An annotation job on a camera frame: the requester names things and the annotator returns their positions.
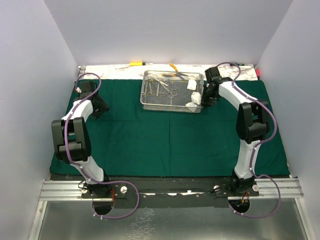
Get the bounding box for white gauze pad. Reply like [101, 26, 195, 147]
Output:
[191, 91, 202, 106]
[185, 102, 200, 113]
[187, 79, 197, 91]

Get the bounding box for white gauze pad top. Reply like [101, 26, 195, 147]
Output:
[187, 79, 197, 91]

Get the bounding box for white gauze pad bottom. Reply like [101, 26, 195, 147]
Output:
[185, 102, 200, 113]

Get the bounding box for steel mesh instrument tray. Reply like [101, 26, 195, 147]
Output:
[140, 70, 204, 113]

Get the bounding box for dark green surgical cloth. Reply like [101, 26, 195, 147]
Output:
[49, 78, 291, 177]

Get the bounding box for steel tweezers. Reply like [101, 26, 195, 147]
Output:
[151, 76, 168, 92]

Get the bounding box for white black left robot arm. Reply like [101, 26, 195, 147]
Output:
[51, 81, 111, 198]

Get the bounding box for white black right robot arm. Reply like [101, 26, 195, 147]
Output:
[201, 67, 270, 196]

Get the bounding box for steel surgical scissors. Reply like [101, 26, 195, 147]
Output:
[163, 81, 180, 100]

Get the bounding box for steel surgical forceps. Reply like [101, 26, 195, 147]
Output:
[146, 78, 159, 97]

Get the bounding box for yellow black needle-nose pliers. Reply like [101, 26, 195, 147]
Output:
[162, 63, 187, 80]

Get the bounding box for pink marker pen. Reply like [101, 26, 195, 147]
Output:
[255, 69, 260, 77]

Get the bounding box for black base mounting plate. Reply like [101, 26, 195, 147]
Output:
[49, 173, 261, 210]

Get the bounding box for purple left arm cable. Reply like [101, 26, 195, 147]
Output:
[64, 72, 140, 221]

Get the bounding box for yellow handled screwdriver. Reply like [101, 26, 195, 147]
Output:
[129, 61, 153, 67]

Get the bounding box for aluminium extrusion rail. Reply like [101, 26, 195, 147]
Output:
[39, 178, 304, 201]

